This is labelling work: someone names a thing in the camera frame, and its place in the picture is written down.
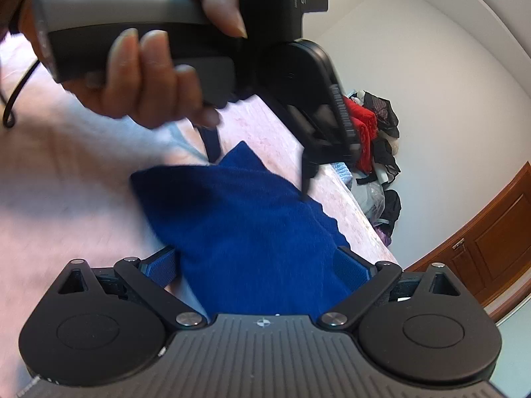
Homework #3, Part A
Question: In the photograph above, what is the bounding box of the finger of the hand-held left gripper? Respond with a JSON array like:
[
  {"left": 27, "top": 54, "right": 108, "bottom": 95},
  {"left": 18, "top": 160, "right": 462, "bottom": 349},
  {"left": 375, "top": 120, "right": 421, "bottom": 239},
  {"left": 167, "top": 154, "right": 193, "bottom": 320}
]
[{"left": 286, "top": 110, "right": 323, "bottom": 205}]

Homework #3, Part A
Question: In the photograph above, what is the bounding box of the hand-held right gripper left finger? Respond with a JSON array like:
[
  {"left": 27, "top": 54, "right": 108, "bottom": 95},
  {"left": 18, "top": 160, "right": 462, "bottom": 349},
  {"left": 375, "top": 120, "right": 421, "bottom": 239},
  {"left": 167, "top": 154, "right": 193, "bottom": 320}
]
[{"left": 52, "top": 245, "right": 210, "bottom": 331}]

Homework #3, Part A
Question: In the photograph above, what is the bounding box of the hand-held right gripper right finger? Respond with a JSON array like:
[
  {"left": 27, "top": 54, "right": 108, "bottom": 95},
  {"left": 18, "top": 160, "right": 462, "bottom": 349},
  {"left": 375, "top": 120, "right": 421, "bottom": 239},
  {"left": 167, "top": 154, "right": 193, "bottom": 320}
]
[{"left": 317, "top": 245, "right": 470, "bottom": 331}]

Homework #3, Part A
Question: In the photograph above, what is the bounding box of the dark blue cloth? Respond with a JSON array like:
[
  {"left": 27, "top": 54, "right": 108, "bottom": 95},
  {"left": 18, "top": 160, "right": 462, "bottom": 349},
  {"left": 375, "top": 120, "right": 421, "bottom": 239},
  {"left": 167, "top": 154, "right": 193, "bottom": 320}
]
[{"left": 130, "top": 140, "right": 354, "bottom": 320}]

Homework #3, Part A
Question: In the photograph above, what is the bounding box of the person's left forearm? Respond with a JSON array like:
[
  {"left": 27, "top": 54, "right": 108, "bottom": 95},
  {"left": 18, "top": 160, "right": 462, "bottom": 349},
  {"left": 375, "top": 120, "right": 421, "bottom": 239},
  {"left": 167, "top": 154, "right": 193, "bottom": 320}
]
[{"left": 0, "top": 0, "right": 21, "bottom": 46}]

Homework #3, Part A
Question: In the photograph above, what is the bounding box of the person's left hand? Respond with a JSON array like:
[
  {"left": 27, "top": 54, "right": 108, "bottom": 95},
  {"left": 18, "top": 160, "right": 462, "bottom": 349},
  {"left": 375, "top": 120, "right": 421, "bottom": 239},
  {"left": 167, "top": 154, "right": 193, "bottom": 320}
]
[{"left": 19, "top": 0, "right": 250, "bottom": 130}]

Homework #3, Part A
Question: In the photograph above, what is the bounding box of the purple cloth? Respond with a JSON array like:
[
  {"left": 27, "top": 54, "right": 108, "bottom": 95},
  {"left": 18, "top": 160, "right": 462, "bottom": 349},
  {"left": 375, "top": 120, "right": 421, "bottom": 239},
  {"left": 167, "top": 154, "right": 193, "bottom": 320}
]
[{"left": 373, "top": 223, "right": 394, "bottom": 248}]

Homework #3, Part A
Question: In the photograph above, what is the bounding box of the clear plastic bag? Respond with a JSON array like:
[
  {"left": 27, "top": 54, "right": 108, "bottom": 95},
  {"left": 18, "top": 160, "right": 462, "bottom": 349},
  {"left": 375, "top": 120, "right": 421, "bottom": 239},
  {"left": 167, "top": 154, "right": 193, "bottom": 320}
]
[{"left": 352, "top": 179, "right": 387, "bottom": 222}]

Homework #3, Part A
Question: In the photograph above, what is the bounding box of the black striped garment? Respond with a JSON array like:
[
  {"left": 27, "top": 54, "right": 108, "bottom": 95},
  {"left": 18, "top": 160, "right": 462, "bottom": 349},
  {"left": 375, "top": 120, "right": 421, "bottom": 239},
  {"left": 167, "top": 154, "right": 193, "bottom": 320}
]
[{"left": 372, "top": 189, "right": 403, "bottom": 235}]

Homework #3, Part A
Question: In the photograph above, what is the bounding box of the red cloth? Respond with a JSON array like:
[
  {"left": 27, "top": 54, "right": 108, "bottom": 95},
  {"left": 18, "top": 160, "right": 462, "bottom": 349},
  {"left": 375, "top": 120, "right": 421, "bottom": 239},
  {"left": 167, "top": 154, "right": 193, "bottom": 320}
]
[{"left": 346, "top": 96, "right": 380, "bottom": 175}]

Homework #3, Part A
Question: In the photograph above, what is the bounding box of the black mesh garment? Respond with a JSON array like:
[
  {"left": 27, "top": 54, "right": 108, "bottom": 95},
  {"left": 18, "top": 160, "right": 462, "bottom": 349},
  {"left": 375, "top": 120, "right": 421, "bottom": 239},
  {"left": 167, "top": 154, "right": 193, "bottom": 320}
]
[{"left": 363, "top": 90, "right": 401, "bottom": 141}]

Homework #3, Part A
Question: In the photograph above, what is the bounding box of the pale blue garment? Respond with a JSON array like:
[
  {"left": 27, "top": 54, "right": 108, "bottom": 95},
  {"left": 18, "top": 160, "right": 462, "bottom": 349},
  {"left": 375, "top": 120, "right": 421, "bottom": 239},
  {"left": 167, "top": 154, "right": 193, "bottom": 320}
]
[{"left": 166, "top": 122, "right": 210, "bottom": 169}]

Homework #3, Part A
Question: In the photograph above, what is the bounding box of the wooden cabinet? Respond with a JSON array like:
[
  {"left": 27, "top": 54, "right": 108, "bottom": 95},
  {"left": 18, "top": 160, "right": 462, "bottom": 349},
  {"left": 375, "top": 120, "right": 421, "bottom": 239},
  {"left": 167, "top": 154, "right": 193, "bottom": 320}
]
[{"left": 403, "top": 161, "right": 531, "bottom": 325}]

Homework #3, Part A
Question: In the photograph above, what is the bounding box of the pink bed blanket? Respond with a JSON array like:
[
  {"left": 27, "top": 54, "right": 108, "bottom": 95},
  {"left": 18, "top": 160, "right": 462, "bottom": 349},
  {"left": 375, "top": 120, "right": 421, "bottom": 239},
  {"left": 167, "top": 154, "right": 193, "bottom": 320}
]
[{"left": 0, "top": 35, "right": 401, "bottom": 384}]

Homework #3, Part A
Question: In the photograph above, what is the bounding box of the black cable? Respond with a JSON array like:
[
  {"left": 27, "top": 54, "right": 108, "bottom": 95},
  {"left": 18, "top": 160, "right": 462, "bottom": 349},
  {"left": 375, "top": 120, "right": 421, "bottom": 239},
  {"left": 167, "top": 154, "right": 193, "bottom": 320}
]
[{"left": 0, "top": 0, "right": 43, "bottom": 130}]

